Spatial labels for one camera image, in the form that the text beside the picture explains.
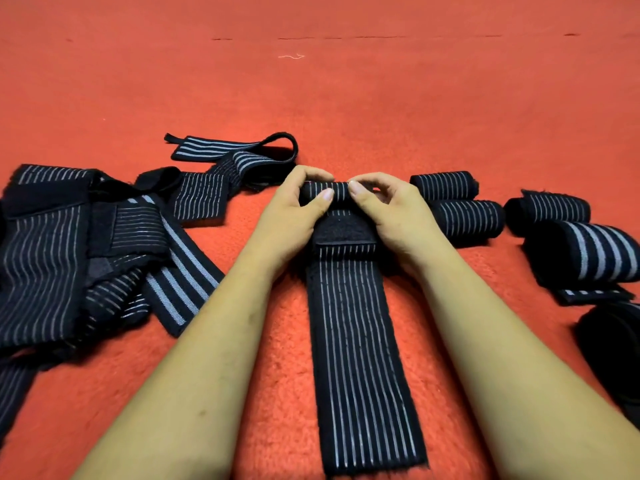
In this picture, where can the person's left hand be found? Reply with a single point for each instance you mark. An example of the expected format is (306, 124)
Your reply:
(280, 222)

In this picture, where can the person's right hand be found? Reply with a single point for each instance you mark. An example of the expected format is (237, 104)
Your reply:
(405, 219)

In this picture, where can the person's left thumb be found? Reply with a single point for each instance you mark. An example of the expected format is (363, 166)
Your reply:
(317, 202)

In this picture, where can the person's right thumb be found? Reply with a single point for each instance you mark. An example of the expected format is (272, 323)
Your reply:
(364, 198)

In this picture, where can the person's left forearm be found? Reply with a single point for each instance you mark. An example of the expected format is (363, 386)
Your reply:
(190, 374)

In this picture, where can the person's right forearm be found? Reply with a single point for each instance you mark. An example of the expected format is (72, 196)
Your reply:
(510, 374)

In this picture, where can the white thread piece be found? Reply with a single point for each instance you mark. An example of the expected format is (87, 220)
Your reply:
(291, 56)

